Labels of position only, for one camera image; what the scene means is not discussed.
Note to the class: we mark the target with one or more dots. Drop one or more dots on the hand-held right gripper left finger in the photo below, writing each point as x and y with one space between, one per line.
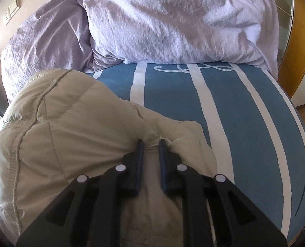
140 159

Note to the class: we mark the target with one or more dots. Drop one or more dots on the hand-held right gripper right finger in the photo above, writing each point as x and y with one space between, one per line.
162 159

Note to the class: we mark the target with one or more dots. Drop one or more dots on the beige down jacket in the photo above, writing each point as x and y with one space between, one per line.
65 133

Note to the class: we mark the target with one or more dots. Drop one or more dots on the blue striped bed sheet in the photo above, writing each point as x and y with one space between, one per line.
168 95

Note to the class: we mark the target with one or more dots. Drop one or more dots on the right lavender pillow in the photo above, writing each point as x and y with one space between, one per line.
168 20

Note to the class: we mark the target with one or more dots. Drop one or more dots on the purple pillow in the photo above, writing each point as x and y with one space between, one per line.
44 46

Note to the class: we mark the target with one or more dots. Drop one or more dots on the wooden headboard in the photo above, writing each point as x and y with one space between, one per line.
299 56

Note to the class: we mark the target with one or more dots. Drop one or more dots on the white wall socket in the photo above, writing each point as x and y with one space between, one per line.
7 18

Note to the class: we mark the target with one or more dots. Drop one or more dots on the white wall switch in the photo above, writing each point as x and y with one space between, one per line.
14 5

